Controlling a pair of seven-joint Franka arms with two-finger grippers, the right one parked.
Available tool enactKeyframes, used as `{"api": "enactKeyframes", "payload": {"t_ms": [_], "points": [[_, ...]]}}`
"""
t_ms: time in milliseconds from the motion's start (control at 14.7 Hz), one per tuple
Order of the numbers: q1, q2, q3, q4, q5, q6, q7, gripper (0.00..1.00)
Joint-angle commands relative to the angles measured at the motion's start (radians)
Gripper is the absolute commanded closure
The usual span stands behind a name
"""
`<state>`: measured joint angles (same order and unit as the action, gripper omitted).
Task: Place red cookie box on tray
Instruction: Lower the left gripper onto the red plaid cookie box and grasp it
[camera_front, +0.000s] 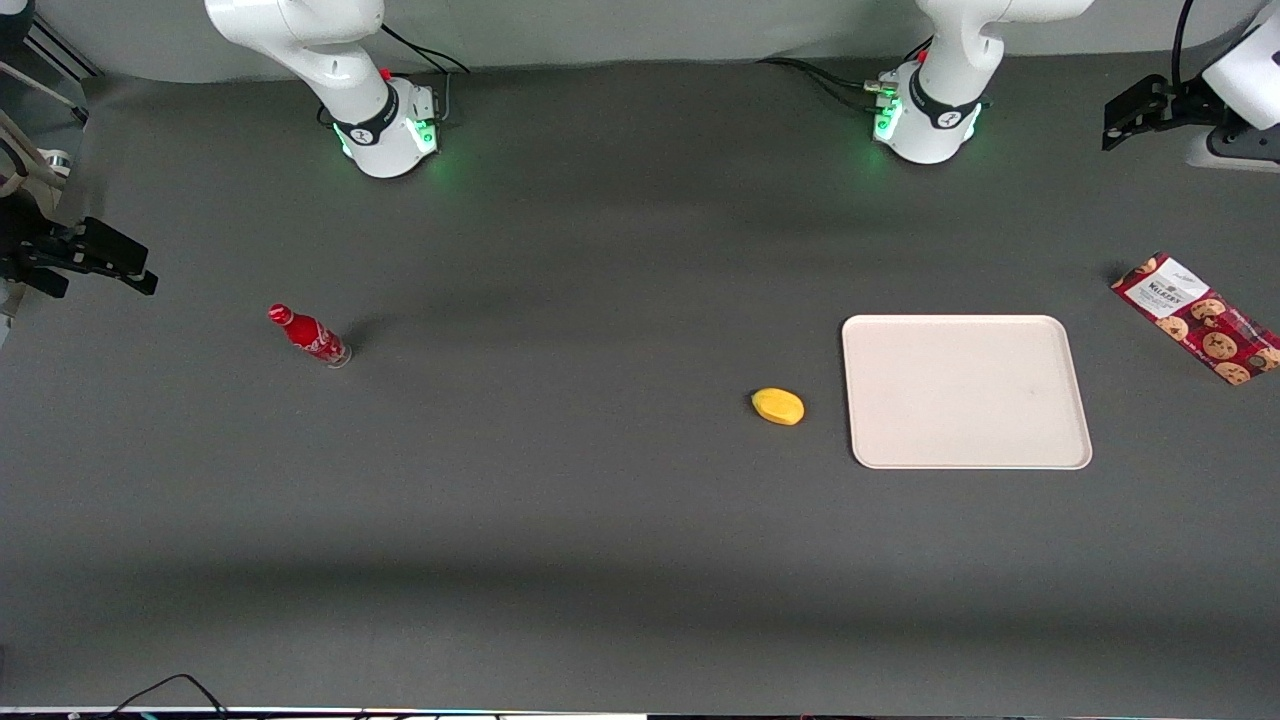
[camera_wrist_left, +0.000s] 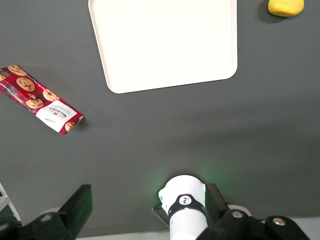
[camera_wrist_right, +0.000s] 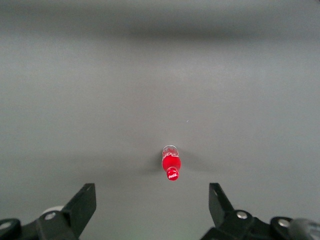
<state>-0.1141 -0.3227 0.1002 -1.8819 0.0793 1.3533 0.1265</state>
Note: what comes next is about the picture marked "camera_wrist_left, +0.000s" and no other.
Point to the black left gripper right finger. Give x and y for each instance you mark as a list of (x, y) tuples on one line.
[(232, 225)]

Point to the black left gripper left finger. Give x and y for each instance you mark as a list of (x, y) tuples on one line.
[(70, 215)]

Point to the red cookie box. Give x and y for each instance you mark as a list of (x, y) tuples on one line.
[(37, 97)]

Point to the white rectangular tray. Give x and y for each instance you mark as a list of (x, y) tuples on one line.
[(165, 42)]

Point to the aluminium frame profile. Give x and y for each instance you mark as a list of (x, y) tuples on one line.
[(5, 200)]

